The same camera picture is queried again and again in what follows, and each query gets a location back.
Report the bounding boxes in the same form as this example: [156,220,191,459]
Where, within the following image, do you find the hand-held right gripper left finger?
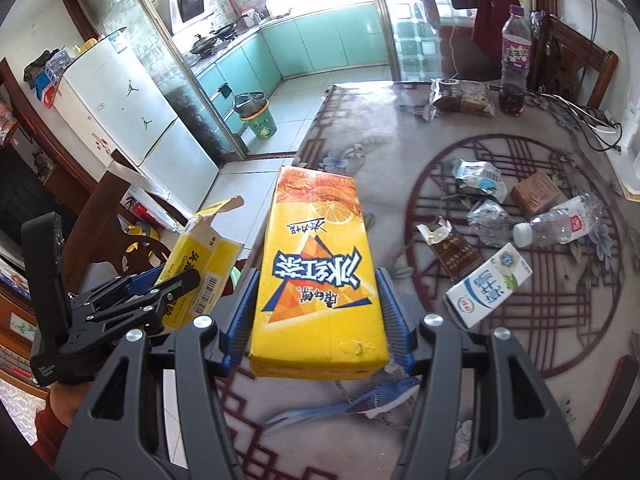
[55,269,261,480]

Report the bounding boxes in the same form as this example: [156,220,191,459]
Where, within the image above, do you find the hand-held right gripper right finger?
[375,267,598,480]

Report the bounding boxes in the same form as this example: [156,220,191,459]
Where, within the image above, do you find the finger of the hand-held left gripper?
[75,266,168,313]
[92,272,201,326]

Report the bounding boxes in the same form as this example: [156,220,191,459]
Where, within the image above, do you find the yellow cardboard box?
[160,197,246,331]

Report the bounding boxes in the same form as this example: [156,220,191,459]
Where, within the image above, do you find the yellow iced tea carton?
[248,166,391,381]

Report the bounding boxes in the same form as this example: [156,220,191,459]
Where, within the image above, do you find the white blue wrapper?
[452,158,509,201]

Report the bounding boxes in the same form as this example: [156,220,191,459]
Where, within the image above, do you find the brown cigarette box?
[509,170,562,220]

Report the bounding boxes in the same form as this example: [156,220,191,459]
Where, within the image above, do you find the person's left forearm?
[32,382,96,463]

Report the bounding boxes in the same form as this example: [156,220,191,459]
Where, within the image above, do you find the red fire extinguisher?
[127,199,166,234]

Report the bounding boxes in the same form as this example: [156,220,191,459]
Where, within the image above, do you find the dark open cigarette pack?
[416,217,485,283]

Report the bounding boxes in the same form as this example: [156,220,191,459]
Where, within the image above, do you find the carved wooden chair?
[62,160,201,302]

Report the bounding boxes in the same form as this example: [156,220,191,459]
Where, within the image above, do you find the white green milk carton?
[443,242,534,330]

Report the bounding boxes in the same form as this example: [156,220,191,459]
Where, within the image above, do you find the crushed clear plastic bottle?
[467,198,514,247]

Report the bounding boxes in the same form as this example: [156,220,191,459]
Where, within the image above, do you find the floral printed tablecloth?
[215,80,640,480]

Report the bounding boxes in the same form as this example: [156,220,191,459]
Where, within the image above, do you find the white refrigerator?
[52,30,221,214]

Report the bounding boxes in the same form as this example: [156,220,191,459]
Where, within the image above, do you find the green bin with black bag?
[233,91,279,141]

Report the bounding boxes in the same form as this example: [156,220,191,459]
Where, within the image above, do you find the clear water bottle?
[513,192,604,249]

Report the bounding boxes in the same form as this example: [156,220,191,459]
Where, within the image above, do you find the blue red box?
[34,69,62,109]

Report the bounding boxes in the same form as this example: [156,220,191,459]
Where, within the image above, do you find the dark green bag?
[23,49,61,86]

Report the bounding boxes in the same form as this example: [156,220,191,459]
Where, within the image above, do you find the brown snack packet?
[429,78,496,119]

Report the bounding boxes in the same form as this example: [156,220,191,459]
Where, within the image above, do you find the black wok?
[189,33,219,56]

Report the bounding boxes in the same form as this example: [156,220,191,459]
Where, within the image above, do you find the steel range hood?
[167,0,216,36]

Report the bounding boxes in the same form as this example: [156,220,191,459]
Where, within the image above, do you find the white desk lamp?
[545,0,640,197]

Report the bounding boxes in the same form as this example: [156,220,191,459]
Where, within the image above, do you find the stack of clear storage boxes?
[392,0,444,81]

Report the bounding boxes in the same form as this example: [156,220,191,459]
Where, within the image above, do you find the teal kitchen cabinets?
[192,2,394,136]

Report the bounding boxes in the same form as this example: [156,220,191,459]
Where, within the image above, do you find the purple label drink bottle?
[499,3,534,116]

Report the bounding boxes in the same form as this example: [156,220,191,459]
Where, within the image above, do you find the dark wooden chair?
[530,10,620,109]

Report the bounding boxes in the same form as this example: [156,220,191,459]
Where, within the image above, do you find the dark red hanging garment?
[472,0,521,44]

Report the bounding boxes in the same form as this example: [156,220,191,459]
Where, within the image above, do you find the black cable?
[560,97,623,155]

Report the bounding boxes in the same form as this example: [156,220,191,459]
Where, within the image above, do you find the white cable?
[539,91,622,137]

